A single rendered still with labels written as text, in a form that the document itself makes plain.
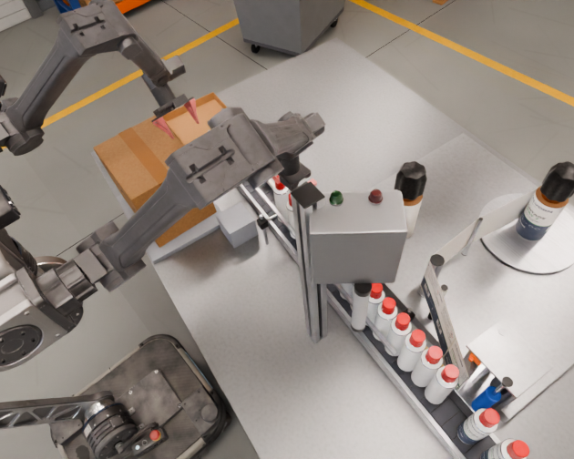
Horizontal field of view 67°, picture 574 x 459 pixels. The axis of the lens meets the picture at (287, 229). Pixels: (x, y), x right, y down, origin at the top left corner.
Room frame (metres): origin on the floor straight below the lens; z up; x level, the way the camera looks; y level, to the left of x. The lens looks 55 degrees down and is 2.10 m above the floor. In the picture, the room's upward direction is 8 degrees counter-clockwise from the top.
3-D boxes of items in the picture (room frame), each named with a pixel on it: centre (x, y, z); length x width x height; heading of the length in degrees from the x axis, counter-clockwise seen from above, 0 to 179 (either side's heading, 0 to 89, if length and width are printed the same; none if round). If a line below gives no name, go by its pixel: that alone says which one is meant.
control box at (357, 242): (0.46, -0.13, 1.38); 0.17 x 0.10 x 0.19; 82
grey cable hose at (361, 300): (0.40, -0.14, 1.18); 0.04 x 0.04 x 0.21
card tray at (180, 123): (1.49, 0.29, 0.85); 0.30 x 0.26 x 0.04; 27
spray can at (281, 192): (0.91, 0.00, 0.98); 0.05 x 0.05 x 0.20
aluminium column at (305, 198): (0.49, -0.05, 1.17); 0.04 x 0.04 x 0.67; 27
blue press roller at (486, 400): (0.21, -0.40, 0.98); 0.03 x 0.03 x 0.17
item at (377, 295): (0.50, -0.21, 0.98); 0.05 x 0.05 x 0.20
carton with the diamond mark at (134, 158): (1.07, 0.42, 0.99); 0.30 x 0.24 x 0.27; 31
